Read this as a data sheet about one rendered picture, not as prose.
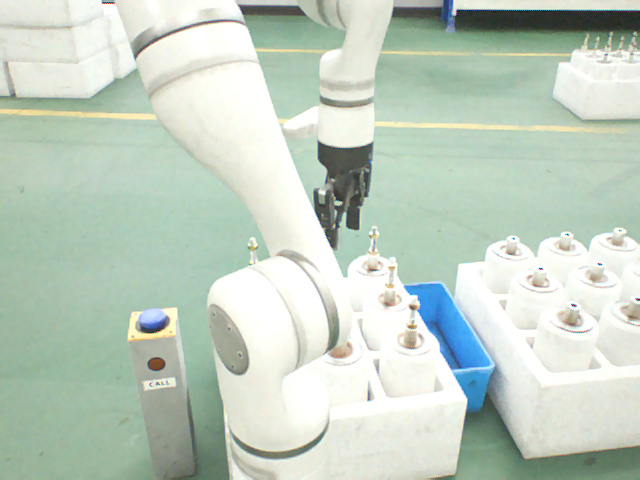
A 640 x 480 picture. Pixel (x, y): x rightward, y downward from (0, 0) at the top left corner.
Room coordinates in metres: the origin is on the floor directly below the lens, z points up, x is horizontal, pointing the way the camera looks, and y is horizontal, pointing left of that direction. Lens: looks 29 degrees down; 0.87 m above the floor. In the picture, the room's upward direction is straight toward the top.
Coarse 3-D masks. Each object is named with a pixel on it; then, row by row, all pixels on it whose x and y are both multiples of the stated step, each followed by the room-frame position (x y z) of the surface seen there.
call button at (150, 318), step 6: (144, 312) 0.73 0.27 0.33; (150, 312) 0.73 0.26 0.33; (156, 312) 0.73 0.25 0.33; (162, 312) 0.73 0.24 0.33; (138, 318) 0.72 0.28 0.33; (144, 318) 0.72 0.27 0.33; (150, 318) 0.72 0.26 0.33; (156, 318) 0.72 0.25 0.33; (162, 318) 0.72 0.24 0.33; (144, 324) 0.71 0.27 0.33; (150, 324) 0.70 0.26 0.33; (156, 324) 0.71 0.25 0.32
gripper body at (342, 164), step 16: (320, 144) 0.72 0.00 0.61; (368, 144) 0.71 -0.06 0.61; (320, 160) 0.72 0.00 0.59; (336, 160) 0.70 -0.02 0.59; (352, 160) 0.70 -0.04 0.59; (368, 160) 0.71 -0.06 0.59; (336, 176) 0.70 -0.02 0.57; (352, 176) 0.73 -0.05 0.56; (336, 192) 0.70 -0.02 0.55; (352, 192) 0.74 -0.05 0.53
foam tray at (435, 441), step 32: (448, 384) 0.73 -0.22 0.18; (224, 416) 0.66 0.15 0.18; (352, 416) 0.66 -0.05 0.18; (384, 416) 0.67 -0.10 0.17; (416, 416) 0.68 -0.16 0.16; (448, 416) 0.69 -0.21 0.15; (352, 448) 0.66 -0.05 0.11; (384, 448) 0.67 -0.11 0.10; (416, 448) 0.68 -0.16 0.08; (448, 448) 0.69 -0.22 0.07
